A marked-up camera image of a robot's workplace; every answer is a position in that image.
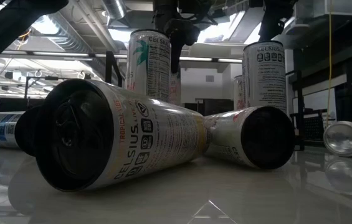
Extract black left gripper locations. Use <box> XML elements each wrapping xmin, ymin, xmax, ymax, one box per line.
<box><xmin>153</xmin><ymin>0</ymin><xmax>219</xmax><ymax>74</ymax></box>

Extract Celsius Tropical Vibe can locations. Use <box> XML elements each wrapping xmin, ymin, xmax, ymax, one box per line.
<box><xmin>34</xmin><ymin>78</ymin><xmax>209</xmax><ymax>192</ymax></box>
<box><xmin>202</xmin><ymin>105</ymin><xmax>297</xmax><ymax>170</ymax></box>
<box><xmin>125</xmin><ymin>29</ymin><xmax>173</xmax><ymax>103</ymax></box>

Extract Celsius can blue band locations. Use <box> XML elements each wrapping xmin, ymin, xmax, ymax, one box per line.
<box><xmin>242</xmin><ymin>40</ymin><xmax>288</xmax><ymax>114</ymax></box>

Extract tall silver blue can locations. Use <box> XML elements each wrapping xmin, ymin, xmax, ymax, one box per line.
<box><xmin>323</xmin><ymin>120</ymin><xmax>352</xmax><ymax>157</ymax></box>

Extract white glossy table sheet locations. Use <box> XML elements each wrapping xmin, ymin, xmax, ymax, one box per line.
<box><xmin>0</xmin><ymin>144</ymin><xmax>352</xmax><ymax>224</ymax></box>

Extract white ceiling box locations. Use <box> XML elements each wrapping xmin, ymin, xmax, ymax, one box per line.
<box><xmin>312</xmin><ymin>0</ymin><xmax>352</xmax><ymax>17</ymax></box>

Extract silver round air duct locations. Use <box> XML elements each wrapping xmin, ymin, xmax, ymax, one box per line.
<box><xmin>100</xmin><ymin>0</ymin><xmax>127</xmax><ymax>20</ymax></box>

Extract silver spiral air duct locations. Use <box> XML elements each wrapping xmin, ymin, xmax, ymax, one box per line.
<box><xmin>46</xmin><ymin>12</ymin><xmax>97</xmax><ymax>54</ymax></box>

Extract black frame stand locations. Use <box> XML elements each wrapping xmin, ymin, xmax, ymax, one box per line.
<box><xmin>23</xmin><ymin>75</ymin><xmax>76</xmax><ymax>101</ymax></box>

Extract black wire basket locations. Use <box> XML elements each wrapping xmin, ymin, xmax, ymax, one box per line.
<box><xmin>290</xmin><ymin>108</ymin><xmax>338</xmax><ymax>144</ymax></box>

